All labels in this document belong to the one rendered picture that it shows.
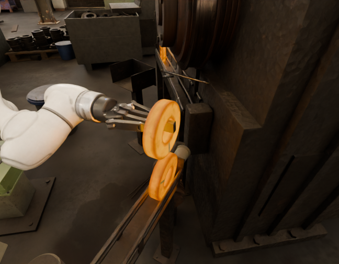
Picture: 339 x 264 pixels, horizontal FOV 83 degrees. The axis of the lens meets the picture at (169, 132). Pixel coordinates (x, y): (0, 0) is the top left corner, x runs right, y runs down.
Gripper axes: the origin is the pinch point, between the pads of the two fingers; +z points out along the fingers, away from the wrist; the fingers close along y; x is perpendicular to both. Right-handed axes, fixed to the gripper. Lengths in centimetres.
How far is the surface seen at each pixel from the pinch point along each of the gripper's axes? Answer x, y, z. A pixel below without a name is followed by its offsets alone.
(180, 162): -21.6, -8.0, 1.6
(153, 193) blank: -20.3, 7.7, -0.6
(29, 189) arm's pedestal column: -78, 8, -103
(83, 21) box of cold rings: -10, -187, -223
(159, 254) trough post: -91, 2, -8
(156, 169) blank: -14.1, 3.9, -1.1
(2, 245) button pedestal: -31, 36, -38
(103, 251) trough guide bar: -20.8, 26.1, -3.6
